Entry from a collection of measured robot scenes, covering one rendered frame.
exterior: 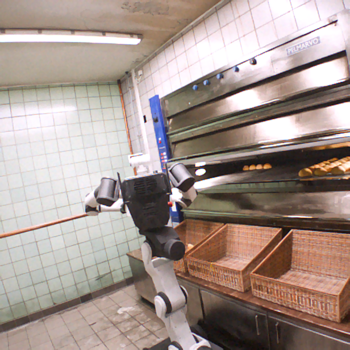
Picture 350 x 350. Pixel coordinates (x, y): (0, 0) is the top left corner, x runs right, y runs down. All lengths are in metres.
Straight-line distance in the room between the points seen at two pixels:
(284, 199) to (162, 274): 0.97
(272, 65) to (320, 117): 0.49
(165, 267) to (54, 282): 1.93
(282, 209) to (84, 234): 2.25
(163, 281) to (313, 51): 1.63
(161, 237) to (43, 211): 1.95
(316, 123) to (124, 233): 2.60
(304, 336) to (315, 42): 1.62
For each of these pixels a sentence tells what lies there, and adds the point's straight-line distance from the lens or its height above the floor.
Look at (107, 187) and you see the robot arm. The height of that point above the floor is 1.37.
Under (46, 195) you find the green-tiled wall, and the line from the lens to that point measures 3.26.
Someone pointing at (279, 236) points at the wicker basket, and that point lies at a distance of 2.04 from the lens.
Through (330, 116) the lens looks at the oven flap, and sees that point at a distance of 1.77.
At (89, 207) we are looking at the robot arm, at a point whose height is 1.27.
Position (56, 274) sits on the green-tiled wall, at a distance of 3.40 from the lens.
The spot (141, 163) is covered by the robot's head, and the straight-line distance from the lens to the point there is 1.64.
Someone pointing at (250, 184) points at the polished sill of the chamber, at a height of 1.17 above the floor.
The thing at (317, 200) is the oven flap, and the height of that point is 1.05.
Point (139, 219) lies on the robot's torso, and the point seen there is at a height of 1.19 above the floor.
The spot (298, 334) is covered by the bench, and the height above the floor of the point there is 0.47.
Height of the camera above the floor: 1.46
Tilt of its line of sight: 3 degrees down
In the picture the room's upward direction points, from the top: 11 degrees counter-clockwise
